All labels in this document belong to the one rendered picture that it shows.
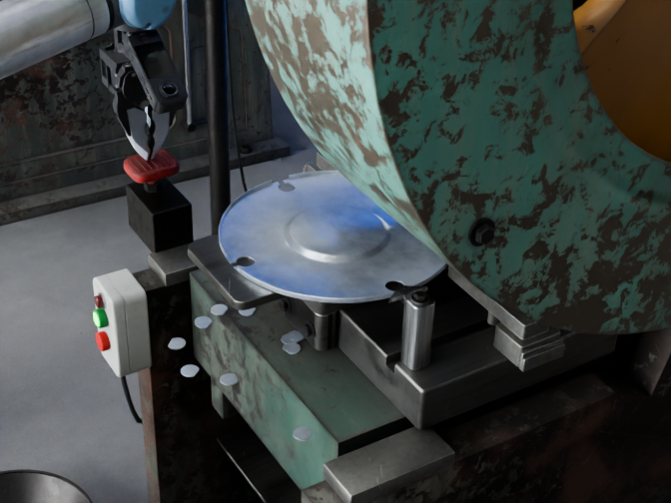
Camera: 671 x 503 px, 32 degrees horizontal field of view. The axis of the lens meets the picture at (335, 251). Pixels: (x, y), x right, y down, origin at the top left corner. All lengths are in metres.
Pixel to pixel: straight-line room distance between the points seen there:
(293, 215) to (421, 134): 0.71
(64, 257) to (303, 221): 1.45
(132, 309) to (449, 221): 0.84
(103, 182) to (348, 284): 1.78
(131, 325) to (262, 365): 0.24
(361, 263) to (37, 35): 0.45
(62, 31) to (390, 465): 0.60
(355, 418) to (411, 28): 0.72
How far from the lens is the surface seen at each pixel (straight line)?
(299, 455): 1.47
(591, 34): 0.97
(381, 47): 0.74
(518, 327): 1.38
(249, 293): 1.35
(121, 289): 1.63
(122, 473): 2.27
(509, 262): 0.91
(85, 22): 1.35
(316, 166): 1.69
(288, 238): 1.43
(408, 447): 1.36
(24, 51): 1.32
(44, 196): 3.05
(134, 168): 1.66
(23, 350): 2.58
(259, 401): 1.53
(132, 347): 1.66
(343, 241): 1.42
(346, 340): 1.46
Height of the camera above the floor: 1.56
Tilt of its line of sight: 33 degrees down
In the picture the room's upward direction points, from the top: 2 degrees clockwise
